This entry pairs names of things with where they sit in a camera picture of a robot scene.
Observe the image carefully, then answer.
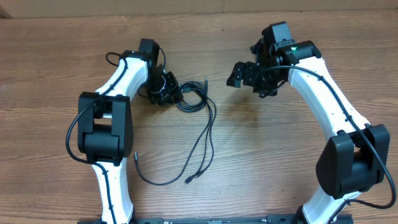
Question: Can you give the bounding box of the black short USB cable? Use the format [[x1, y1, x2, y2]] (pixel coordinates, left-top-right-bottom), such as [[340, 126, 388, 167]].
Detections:
[[133, 102, 215, 187]]

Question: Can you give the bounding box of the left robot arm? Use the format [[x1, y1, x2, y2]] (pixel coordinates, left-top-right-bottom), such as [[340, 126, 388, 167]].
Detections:
[[74, 39, 178, 223]]

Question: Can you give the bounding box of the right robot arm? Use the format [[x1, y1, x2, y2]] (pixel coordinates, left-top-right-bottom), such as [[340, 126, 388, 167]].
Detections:
[[226, 22, 397, 223]]

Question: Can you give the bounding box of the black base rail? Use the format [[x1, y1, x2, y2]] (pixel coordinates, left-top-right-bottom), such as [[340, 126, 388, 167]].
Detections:
[[76, 214, 354, 224]]

